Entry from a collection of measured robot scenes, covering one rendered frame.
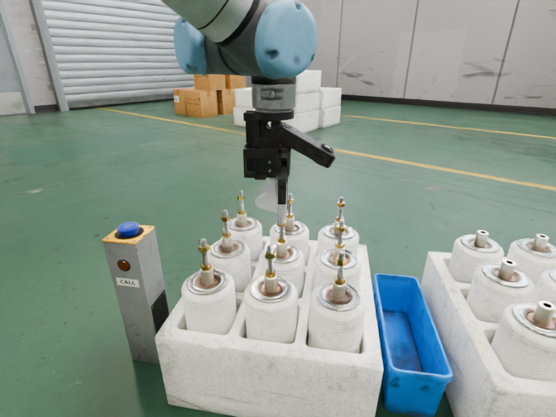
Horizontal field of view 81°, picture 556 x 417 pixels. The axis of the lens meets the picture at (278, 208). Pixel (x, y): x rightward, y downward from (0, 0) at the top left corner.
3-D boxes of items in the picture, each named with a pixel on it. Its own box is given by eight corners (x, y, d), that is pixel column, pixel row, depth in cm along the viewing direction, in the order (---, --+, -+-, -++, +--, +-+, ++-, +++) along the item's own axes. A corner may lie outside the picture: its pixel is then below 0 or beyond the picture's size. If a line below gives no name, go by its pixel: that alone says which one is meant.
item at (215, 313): (237, 333, 72) (233, 265, 65) (239, 371, 64) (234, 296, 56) (194, 338, 71) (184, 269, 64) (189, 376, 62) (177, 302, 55)
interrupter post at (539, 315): (553, 328, 50) (560, 311, 49) (535, 326, 50) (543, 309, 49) (544, 317, 52) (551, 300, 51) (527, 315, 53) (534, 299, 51)
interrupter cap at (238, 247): (203, 249, 71) (203, 246, 71) (232, 237, 76) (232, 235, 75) (222, 264, 66) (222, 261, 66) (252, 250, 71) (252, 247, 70)
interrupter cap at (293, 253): (304, 250, 71) (304, 247, 70) (290, 269, 64) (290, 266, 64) (273, 242, 73) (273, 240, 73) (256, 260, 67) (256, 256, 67)
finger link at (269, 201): (256, 222, 64) (256, 176, 62) (286, 224, 64) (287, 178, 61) (254, 228, 61) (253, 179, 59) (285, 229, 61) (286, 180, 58)
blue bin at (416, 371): (441, 424, 61) (455, 379, 56) (381, 414, 63) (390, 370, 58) (409, 313, 88) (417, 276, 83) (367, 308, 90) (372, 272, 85)
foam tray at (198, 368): (371, 441, 58) (384, 370, 51) (167, 405, 65) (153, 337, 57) (359, 299, 94) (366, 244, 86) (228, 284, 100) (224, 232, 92)
